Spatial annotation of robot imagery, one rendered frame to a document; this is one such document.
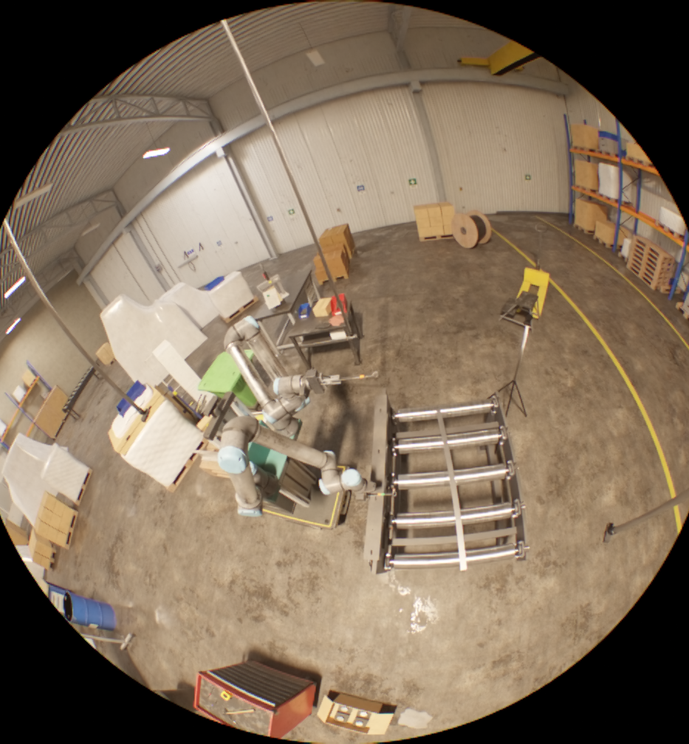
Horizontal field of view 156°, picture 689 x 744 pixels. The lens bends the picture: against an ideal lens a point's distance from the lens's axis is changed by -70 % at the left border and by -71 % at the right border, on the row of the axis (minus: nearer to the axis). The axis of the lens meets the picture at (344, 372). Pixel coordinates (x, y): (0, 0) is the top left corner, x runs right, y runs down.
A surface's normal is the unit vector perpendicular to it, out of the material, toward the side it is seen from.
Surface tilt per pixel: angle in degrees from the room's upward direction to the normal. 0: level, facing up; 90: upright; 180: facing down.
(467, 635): 0
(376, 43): 90
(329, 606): 0
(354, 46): 90
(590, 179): 90
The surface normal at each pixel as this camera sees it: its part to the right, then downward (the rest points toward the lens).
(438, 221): -0.18, 0.74
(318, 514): -0.29, -0.67
